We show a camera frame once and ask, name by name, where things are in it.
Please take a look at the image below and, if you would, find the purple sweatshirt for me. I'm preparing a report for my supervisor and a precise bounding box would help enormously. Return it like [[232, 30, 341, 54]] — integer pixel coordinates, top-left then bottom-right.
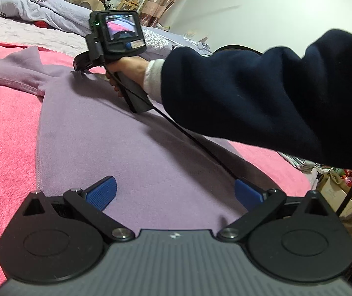
[[0, 46, 283, 232]]

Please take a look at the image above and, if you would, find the lavender leaf-print duvet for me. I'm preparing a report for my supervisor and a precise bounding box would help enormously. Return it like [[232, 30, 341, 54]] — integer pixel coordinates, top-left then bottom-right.
[[0, 0, 105, 36]]

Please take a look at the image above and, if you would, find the grey patterned pillow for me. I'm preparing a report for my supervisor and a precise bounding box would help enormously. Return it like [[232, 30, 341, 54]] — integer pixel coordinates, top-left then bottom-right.
[[141, 26, 212, 60]]

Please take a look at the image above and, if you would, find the pink patterned curtain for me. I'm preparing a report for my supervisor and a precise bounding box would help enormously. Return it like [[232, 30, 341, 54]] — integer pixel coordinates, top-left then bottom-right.
[[139, 0, 192, 28]]

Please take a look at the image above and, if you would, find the person's right hand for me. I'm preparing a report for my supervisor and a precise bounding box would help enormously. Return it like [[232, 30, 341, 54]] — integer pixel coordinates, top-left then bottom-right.
[[105, 58, 151, 98]]

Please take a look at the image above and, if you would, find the person's right forearm navy sleeve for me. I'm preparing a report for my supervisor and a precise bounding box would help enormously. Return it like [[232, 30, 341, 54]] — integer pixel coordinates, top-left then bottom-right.
[[143, 29, 352, 171]]

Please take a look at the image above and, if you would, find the black chair back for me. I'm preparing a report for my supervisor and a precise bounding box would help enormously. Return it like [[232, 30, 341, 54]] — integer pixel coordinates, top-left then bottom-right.
[[212, 45, 264, 57]]

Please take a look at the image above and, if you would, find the tan plush toy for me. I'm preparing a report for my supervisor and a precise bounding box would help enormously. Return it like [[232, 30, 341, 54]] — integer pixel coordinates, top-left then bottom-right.
[[72, 0, 106, 12]]

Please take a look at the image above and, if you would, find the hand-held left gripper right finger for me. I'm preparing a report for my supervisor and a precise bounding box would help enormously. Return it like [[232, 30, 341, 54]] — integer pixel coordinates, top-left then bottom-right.
[[217, 177, 329, 242]]

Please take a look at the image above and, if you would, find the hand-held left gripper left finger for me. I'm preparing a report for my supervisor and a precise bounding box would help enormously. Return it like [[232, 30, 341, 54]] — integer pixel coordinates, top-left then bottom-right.
[[22, 176, 135, 241]]

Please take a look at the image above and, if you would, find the pink blanket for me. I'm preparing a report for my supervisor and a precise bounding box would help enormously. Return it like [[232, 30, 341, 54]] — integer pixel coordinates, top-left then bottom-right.
[[0, 41, 313, 295]]

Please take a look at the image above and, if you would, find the cardboard box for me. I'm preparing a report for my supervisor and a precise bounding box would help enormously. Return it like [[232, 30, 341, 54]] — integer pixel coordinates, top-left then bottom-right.
[[315, 172, 352, 217]]

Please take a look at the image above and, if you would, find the black cable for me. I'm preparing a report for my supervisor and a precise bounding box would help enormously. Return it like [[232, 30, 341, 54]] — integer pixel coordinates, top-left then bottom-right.
[[104, 67, 239, 180], [335, 167, 352, 217]]

